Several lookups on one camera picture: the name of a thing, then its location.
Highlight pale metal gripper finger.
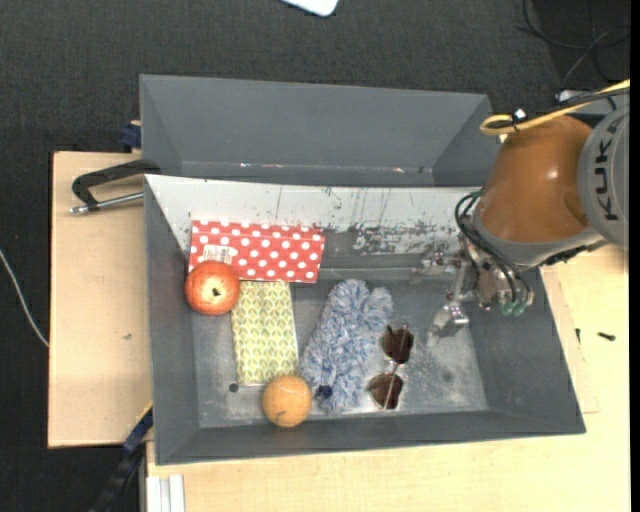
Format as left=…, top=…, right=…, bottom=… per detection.
left=409, top=251, right=462, bottom=286
left=426, top=303, right=472, bottom=349

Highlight brown sunglasses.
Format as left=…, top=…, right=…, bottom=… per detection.
left=365, top=323, right=417, bottom=412

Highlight grey metal bin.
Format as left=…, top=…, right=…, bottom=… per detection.
left=138, top=74, right=587, bottom=466

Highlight blue and white fluffy cloth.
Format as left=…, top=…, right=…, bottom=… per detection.
left=298, top=278, right=395, bottom=415

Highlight red white-dotted box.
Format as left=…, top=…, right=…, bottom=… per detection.
left=187, top=219, right=327, bottom=285

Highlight orange round fruit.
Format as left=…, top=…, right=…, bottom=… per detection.
left=260, top=374, right=314, bottom=429

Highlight red apple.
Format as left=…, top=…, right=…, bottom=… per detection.
left=183, top=259, right=242, bottom=318

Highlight pale wood board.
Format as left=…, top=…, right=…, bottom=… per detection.
left=47, top=150, right=154, bottom=449

